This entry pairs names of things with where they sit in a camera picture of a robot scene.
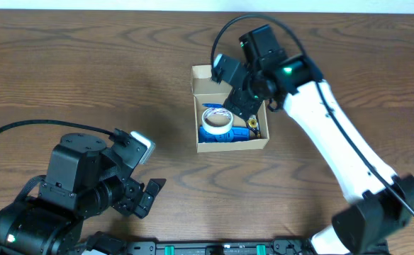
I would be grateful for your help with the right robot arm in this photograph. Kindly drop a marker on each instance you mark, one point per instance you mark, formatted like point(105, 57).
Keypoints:
point(380, 201)

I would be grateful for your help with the brown cardboard box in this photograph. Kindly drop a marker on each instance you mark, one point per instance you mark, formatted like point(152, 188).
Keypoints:
point(206, 91)

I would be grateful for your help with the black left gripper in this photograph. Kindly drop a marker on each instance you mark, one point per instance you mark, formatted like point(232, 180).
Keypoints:
point(127, 200)

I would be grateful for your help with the white masking tape roll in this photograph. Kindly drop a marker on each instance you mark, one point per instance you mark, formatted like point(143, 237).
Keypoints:
point(217, 129)

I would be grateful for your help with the blue plastic case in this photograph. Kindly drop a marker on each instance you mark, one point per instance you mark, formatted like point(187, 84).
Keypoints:
point(236, 134)

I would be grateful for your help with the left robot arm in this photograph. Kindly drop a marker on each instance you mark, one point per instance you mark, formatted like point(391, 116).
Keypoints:
point(84, 178)

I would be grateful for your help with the blue ballpoint pen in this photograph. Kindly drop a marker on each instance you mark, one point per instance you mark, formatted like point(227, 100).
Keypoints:
point(212, 105)

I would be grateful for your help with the yellow correction tape dispenser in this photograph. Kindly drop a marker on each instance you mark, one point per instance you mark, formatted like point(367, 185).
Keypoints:
point(253, 125)

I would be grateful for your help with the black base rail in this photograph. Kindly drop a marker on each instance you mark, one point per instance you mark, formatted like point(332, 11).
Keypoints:
point(102, 243)

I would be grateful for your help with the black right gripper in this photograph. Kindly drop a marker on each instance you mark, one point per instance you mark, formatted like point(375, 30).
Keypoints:
point(237, 103)

